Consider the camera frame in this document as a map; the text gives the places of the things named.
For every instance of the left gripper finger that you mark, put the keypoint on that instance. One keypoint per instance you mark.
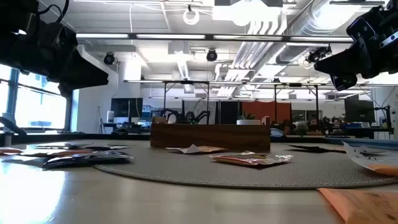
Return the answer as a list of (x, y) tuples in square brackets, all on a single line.
[(66, 91), (77, 71)]

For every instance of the brown wooden tea box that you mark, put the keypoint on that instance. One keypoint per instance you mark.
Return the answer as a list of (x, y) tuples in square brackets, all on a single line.
[(211, 138)]

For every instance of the black computer monitor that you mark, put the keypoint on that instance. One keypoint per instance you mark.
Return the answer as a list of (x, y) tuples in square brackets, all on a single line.
[(359, 112), (126, 107)]

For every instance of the black aluminium table frame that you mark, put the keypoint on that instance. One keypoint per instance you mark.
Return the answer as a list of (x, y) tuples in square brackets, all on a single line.
[(77, 137)]

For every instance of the long overhead light bar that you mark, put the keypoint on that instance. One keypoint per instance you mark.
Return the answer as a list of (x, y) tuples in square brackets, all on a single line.
[(171, 36)]

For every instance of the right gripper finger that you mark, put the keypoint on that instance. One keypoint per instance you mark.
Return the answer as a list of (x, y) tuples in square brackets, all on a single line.
[(343, 82), (348, 62)]

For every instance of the white orange Tazo tea packet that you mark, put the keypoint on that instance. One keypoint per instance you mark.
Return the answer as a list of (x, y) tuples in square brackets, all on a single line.
[(199, 149), (367, 208), (373, 158)]

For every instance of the silver ventilation duct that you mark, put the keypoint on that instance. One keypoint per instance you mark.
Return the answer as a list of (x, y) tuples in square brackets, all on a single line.
[(311, 25)]

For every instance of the white pot green plant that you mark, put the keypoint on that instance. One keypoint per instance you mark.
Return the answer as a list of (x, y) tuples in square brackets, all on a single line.
[(248, 122)]

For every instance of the purple tea packet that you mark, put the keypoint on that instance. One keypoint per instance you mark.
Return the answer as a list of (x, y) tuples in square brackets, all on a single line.
[(87, 160)]

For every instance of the black ceiling fixture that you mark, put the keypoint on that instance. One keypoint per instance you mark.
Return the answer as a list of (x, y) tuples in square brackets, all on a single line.
[(318, 54)]

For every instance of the orange room partition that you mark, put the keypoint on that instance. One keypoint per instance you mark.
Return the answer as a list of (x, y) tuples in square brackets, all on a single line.
[(264, 110)]

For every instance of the orange yellow tea packet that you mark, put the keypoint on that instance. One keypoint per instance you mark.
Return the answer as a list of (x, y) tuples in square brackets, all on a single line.
[(248, 159), (11, 151)]

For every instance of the round grey table mat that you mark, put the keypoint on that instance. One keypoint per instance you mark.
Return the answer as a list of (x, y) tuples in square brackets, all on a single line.
[(199, 174)]

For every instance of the background black robot arms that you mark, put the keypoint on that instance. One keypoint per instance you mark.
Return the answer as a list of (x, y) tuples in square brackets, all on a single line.
[(189, 117)]

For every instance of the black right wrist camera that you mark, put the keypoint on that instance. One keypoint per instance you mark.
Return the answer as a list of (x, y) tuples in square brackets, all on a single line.
[(360, 29)]

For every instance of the black ceiling spotlight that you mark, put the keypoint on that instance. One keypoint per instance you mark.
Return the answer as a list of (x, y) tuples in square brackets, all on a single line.
[(211, 56), (109, 59)]

